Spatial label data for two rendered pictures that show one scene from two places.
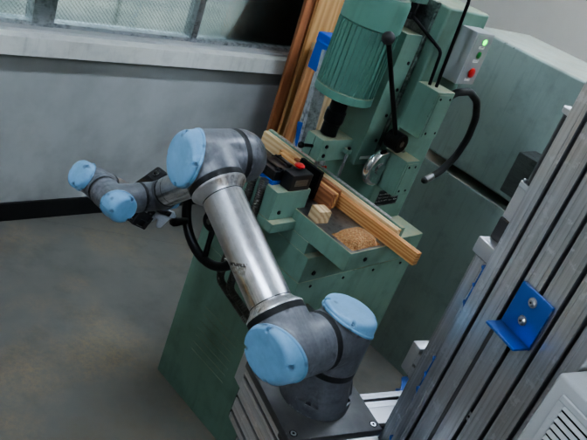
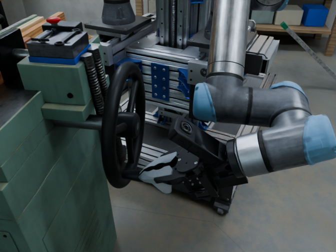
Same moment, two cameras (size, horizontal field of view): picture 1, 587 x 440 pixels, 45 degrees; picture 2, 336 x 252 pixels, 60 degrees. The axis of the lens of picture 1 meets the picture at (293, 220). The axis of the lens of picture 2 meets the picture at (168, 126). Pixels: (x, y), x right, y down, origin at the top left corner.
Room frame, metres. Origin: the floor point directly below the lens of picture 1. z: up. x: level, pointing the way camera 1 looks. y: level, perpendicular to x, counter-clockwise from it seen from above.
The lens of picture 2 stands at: (1.93, 0.73, 1.20)
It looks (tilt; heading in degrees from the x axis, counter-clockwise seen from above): 36 degrees down; 241
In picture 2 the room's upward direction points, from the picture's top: straight up
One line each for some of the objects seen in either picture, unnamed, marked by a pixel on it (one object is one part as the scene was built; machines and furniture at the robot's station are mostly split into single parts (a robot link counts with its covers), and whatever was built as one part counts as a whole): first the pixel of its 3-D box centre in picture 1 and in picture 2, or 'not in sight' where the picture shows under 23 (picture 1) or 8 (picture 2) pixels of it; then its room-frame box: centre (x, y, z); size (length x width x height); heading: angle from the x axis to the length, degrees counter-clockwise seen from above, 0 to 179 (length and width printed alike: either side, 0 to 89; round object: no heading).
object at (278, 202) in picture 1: (274, 191); (66, 71); (1.83, 0.08, 0.91); 0.15 x 0.14 x 0.09; 52
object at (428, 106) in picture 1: (427, 110); not in sight; (2.09, -0.26, 1.22); 0.09 x 0.08 x 0.15; 142
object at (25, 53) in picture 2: (300, 179); (24, 54); (1.91, 0.02, 0.95); 0.09 x 0.07 x 0.09; 52
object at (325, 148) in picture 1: (327, 147); not in sight; (2.03, -0.02, 1.03); 0.14 x 0.07 x 0.09; 142
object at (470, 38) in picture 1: (467, 55); not in sight; (2.18, -0.31, 1.40); 0.10 x 0.06 x 0.16; 142
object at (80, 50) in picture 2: (283, 170); (61, 39); (1.83, 0.08, 0.99); 0.13 x 0.11 x 0.06; 52
